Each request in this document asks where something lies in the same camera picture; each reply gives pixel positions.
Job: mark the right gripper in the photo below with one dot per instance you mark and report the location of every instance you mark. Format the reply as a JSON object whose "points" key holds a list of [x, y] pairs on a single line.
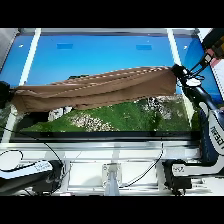
{"points": [[181, 72]]}

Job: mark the brown pants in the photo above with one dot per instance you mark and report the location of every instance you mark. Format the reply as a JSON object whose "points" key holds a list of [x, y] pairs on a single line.
{"points": [[100, 88]]}

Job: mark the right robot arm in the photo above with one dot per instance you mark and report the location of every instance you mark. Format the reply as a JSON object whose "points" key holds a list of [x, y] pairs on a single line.
{"points": [[216, 133]]}

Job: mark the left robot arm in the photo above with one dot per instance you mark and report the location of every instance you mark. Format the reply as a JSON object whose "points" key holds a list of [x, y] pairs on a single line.
{"points": [[23, 173]]}

